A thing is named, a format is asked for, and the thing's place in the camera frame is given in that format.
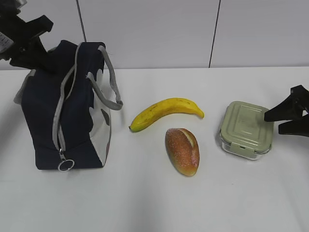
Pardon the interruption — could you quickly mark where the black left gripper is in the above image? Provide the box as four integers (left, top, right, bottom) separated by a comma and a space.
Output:
0, 0, 56, 73

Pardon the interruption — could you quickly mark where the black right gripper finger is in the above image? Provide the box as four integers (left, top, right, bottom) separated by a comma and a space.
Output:
279, 118, 309, 137
264, 85, 309, 121

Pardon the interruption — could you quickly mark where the green lidded glass container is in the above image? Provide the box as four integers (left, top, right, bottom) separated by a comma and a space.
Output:
218, 101, 274, 160

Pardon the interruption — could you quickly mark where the navy blue lunch bag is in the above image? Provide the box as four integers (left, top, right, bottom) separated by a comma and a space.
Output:
14, 40, 123, 172

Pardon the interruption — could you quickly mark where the brown bread roll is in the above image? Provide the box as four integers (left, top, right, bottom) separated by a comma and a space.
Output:
165, 128, 200, 176

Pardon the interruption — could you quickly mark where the yellow banana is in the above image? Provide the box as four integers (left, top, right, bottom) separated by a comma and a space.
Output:
129, 98, 205, 132

